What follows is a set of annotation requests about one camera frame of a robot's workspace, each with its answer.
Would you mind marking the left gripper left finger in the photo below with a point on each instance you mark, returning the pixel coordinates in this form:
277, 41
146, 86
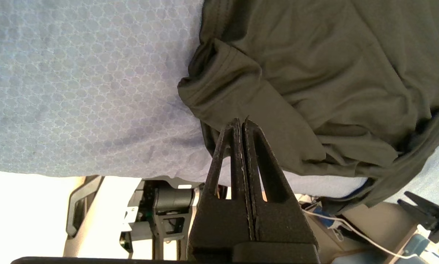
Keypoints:
219, 220

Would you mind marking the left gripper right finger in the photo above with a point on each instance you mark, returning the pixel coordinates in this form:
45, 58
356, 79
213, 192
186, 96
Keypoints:
281, 220

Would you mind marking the black t-shirt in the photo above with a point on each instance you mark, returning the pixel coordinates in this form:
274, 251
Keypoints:
333, 73

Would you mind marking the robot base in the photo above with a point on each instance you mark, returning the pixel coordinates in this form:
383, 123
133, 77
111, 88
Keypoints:
171, 200

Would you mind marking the tan cardboard box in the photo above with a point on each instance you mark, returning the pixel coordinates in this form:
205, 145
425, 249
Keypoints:
380, 227

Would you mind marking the bed with blue sheet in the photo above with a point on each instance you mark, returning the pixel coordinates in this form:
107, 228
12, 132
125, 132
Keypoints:
76, 91

